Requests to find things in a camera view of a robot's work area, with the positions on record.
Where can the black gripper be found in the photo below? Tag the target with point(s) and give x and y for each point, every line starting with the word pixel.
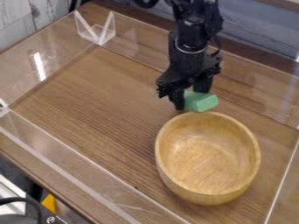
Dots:
pixel 191 70

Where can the green rectangular block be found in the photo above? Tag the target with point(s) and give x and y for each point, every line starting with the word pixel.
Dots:
pixel 199 102

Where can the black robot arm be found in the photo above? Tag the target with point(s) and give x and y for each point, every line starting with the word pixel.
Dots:
pixel 198 25

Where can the brown wooden bowl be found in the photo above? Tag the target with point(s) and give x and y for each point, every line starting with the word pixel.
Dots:
pixel 207 157

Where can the yellow warning label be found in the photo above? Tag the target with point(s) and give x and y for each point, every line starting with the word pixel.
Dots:
pixel 49 203

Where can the clear acrylic enclosure wall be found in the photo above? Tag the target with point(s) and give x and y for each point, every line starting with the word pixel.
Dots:
pixel 80 115

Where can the clear acrylic corner bracket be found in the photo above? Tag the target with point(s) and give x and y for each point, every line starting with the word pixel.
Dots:
pixel 97 34

